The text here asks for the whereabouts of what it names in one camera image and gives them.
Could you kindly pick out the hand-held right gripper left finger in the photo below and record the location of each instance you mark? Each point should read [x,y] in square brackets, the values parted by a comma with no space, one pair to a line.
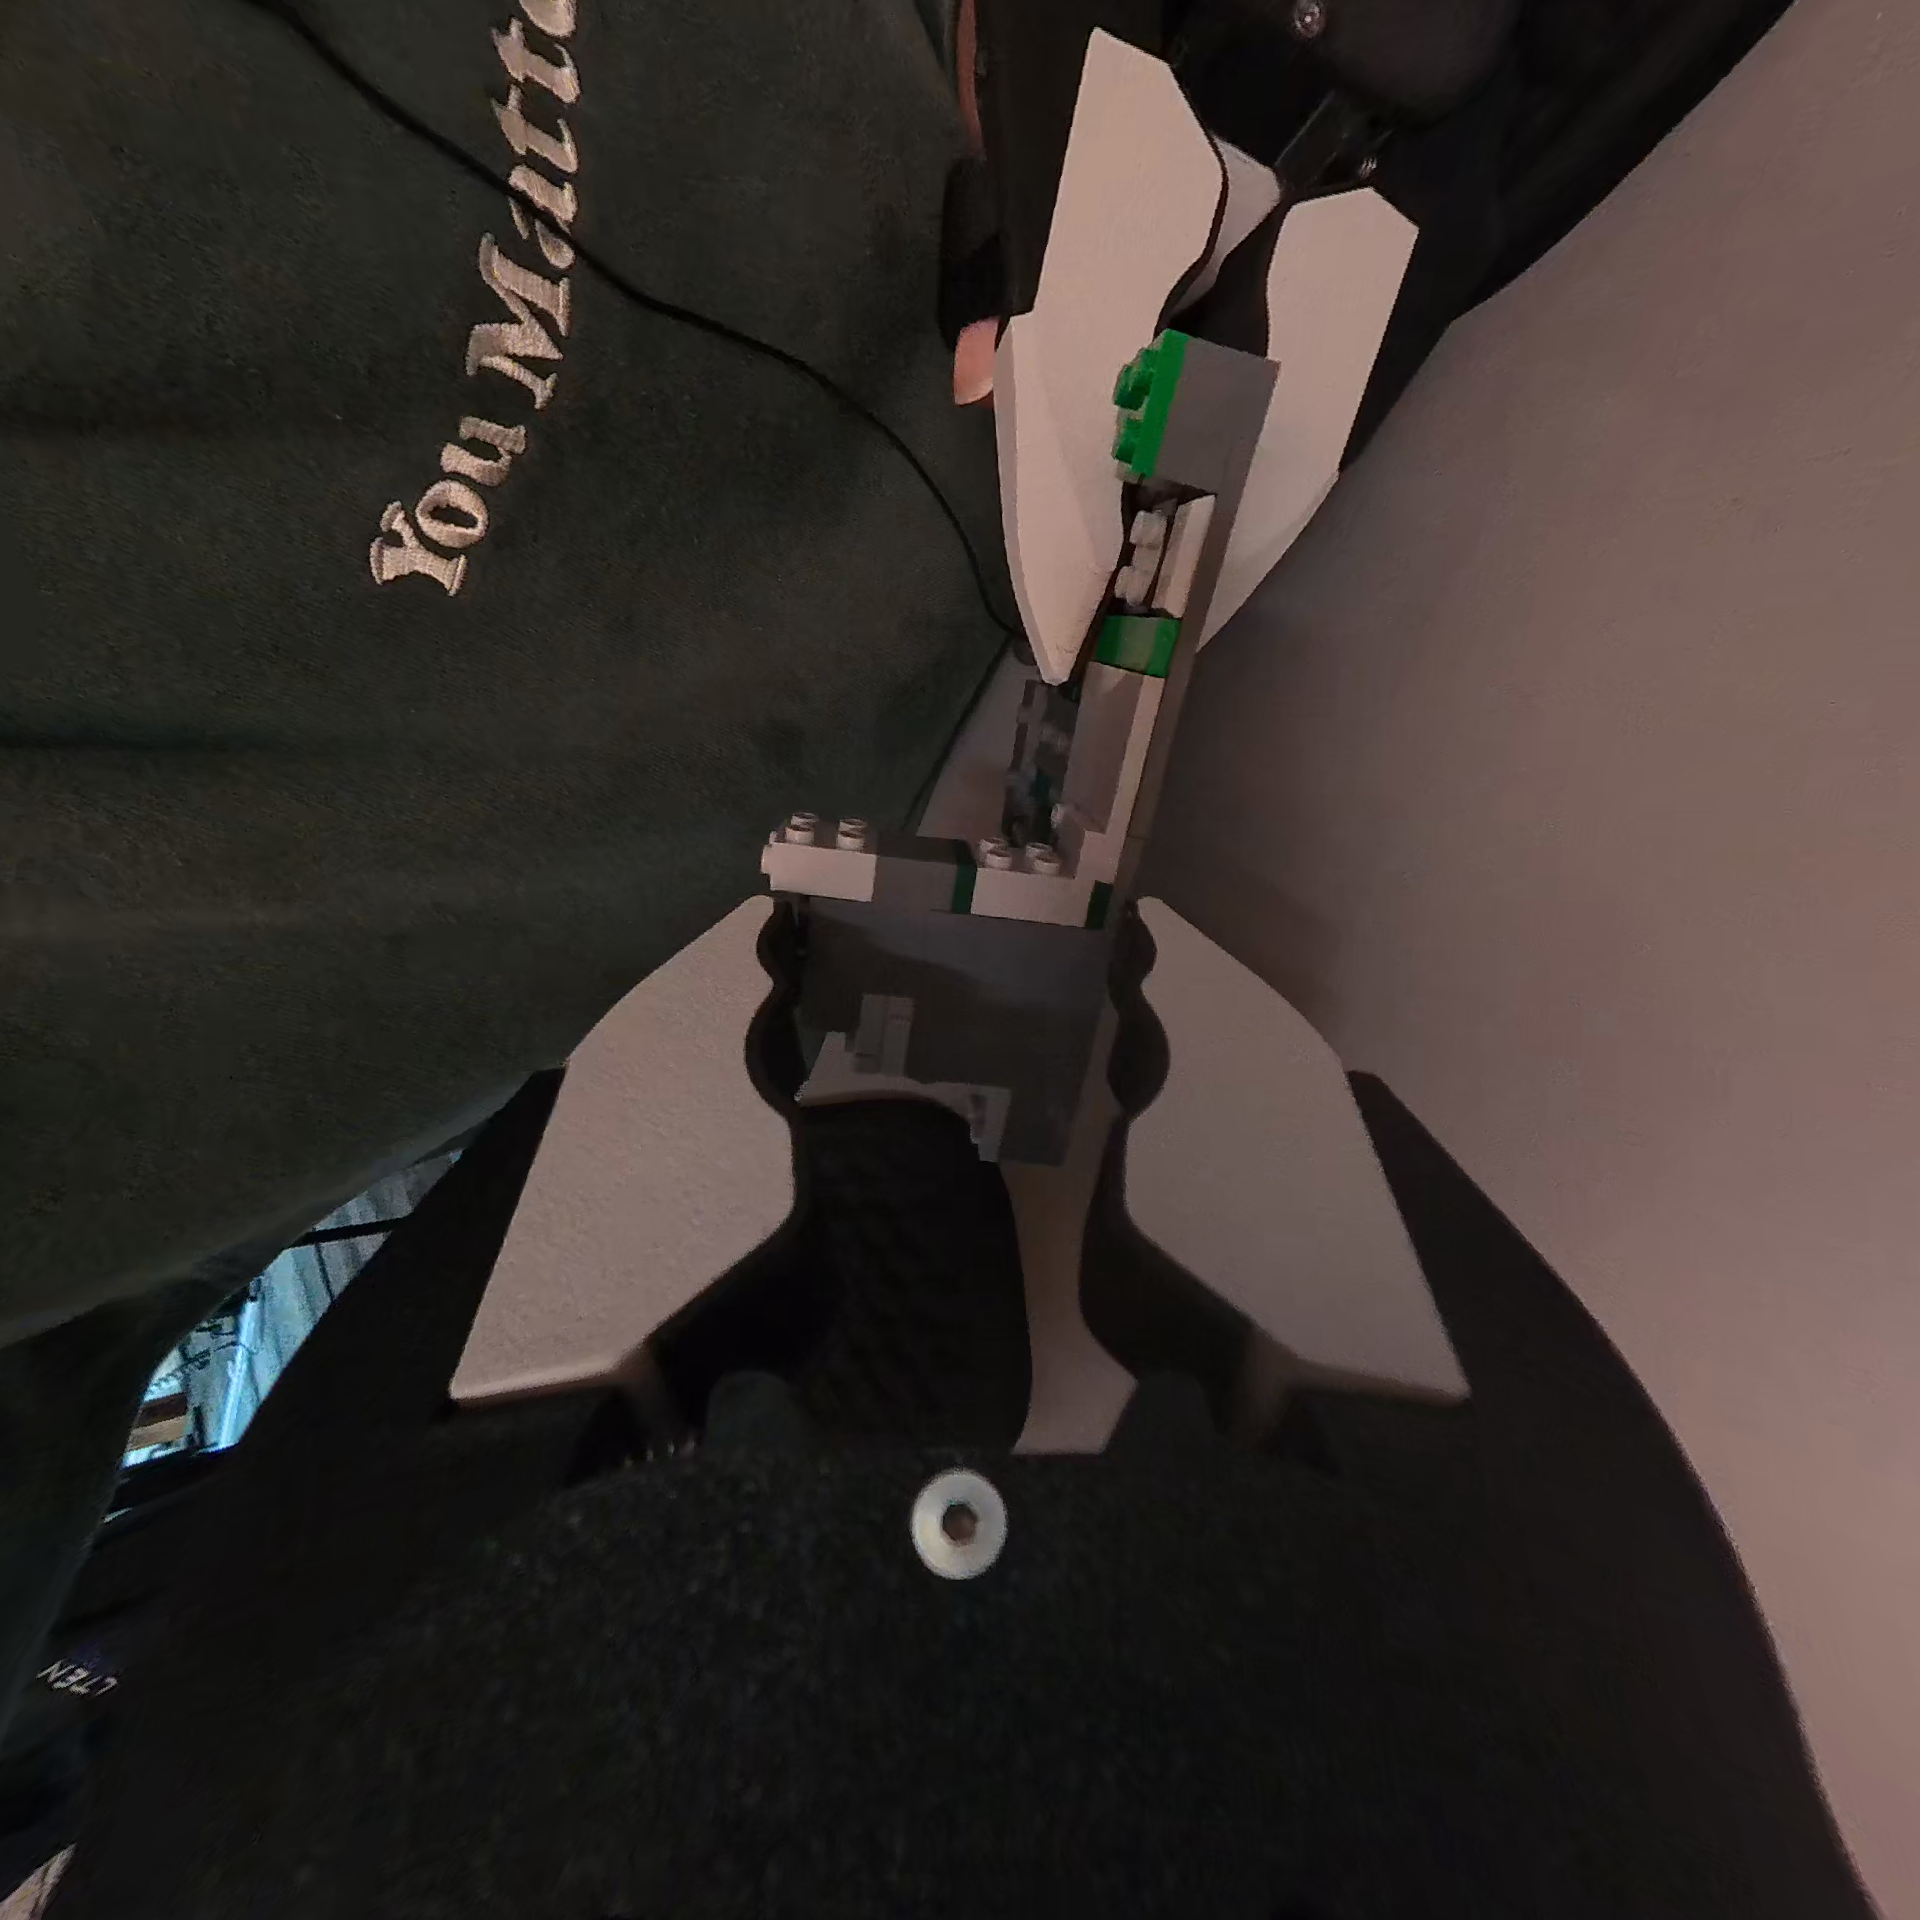
[630,1171]

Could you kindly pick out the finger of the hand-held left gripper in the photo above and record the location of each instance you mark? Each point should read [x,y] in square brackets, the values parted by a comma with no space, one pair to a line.
[1320,375]
[1077,375]

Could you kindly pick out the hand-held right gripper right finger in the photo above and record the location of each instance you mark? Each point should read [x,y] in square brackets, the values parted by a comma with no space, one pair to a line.
[1291,1171]

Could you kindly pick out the bright green brick plate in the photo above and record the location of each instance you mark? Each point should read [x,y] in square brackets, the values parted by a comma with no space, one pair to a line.
[1153,395]

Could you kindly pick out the grey toy brick model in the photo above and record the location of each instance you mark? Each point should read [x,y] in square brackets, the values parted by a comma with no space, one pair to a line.
[960,1021]

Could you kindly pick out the grey desk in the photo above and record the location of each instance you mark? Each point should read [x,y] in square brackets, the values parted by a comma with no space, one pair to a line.
[1575,750]

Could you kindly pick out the black mesh pad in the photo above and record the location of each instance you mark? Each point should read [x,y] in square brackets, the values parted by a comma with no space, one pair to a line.
[915,1246]

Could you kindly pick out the person's green sweatshirt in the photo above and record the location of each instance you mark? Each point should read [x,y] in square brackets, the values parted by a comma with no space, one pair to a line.
[376,900]

